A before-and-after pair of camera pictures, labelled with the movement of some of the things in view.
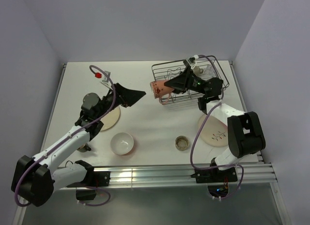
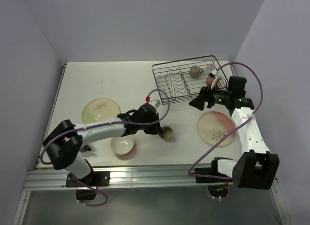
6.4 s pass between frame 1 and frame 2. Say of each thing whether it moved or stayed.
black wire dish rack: stayed
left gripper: moved
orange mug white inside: moved
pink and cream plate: stayed
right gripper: moved
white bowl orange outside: stayed
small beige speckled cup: moved
